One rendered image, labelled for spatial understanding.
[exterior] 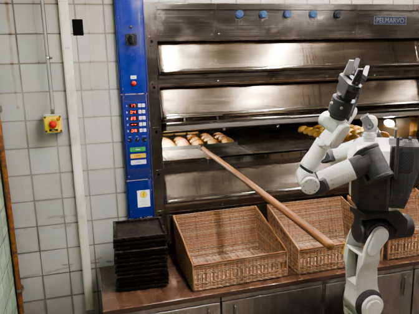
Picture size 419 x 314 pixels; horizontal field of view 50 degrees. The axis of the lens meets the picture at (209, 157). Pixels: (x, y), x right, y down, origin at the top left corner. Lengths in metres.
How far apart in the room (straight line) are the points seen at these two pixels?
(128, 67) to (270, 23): 0.91
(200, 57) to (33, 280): 1.64
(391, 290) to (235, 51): 1.70
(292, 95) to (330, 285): 1.17
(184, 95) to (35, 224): 1.14
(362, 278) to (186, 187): 1.16
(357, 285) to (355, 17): 1.70
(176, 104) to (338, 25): 1.16
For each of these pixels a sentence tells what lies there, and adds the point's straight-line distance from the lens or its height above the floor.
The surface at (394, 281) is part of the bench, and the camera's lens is 2.98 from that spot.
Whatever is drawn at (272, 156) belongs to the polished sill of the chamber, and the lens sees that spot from 2.92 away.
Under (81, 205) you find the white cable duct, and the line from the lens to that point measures 2.73.
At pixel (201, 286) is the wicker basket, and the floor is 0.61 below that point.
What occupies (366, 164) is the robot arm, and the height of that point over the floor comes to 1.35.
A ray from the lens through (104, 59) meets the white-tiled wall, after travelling 2.63.
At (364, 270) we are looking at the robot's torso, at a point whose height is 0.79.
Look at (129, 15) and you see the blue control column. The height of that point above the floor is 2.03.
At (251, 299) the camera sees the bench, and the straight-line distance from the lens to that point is 2.56.
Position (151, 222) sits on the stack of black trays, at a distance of 2.64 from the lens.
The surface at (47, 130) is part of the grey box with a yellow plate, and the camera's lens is 2.59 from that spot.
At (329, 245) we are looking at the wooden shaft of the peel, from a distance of 1.50.
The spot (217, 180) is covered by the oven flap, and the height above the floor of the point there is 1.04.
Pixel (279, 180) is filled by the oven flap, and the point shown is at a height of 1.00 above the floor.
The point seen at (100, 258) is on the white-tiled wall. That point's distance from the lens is 2.87.
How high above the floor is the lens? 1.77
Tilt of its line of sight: 12 degrees down
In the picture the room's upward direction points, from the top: 1 degrees counter-clockwise
